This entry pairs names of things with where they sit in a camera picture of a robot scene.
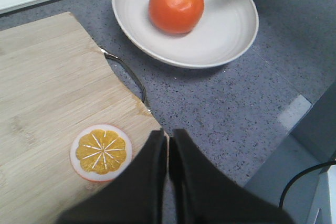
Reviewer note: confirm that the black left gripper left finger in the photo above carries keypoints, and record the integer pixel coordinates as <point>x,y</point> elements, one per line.
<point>135,196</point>

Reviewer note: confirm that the wooden cutting board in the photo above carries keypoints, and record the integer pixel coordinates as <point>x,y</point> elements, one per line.
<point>56,82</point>

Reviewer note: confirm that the orange fruit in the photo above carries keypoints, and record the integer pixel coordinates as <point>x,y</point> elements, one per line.
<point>175,16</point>

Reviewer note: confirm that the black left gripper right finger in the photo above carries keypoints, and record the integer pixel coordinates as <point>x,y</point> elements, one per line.
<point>204,194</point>

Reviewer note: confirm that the orange slice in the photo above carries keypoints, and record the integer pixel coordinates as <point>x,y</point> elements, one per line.
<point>100,153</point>

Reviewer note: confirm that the cream round plate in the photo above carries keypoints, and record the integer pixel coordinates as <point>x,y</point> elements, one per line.
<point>226,30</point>

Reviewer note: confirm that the metal cutting board handle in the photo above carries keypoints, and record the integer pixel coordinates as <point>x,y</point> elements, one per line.
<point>144,98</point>

